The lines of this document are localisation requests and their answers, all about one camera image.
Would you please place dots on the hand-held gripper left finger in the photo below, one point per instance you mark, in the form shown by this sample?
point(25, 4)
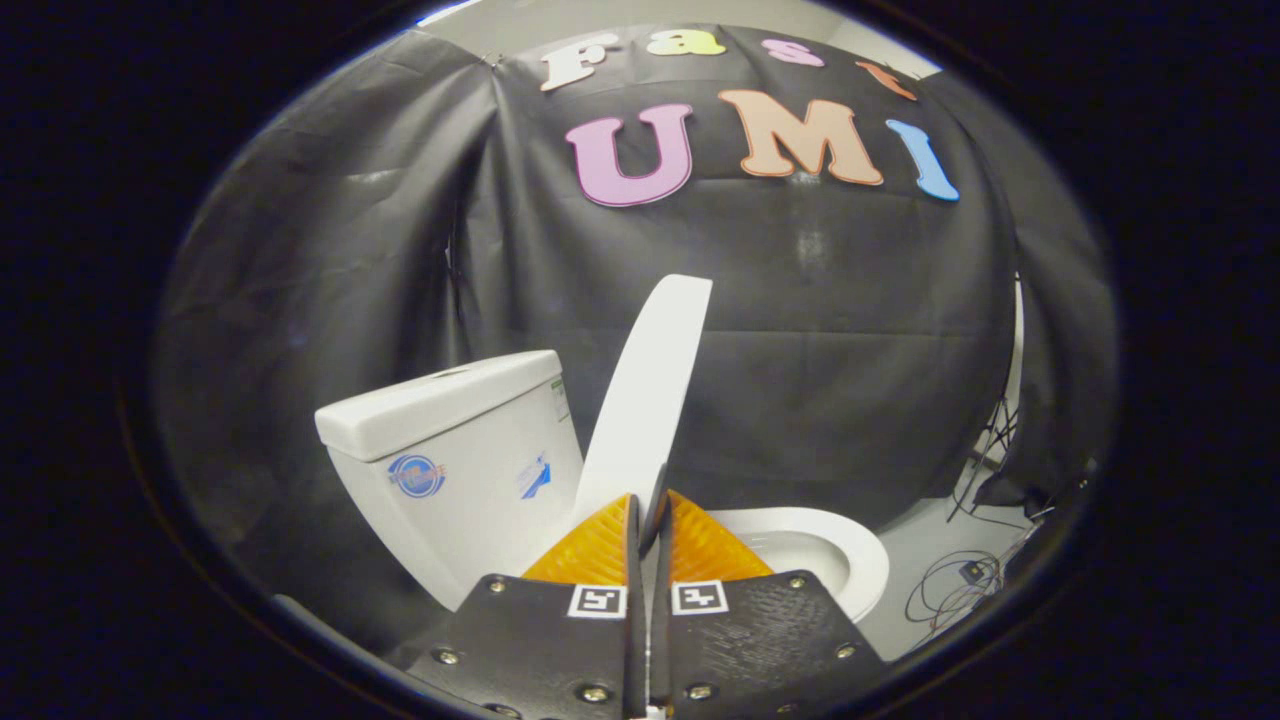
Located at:
point(560, 640)

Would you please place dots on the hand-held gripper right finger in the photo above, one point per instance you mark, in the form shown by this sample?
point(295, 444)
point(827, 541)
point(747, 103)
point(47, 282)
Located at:
point(750, 640)

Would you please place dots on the white toilet lid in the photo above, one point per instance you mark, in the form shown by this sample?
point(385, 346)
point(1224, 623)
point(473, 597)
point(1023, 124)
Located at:
point(650, 400)

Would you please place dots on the white ceramic toilet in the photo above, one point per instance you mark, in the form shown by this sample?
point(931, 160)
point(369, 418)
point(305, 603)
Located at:
point(470, 470)

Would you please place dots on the small black adapter box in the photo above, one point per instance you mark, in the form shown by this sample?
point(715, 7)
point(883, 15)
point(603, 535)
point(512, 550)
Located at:
point(972, 572)

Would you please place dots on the black light stand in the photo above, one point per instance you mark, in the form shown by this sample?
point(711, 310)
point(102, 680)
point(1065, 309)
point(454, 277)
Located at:
point(995, 440)

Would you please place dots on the black backdrop cloth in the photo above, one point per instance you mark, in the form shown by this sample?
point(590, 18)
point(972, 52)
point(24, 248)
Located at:
point(800, 300)

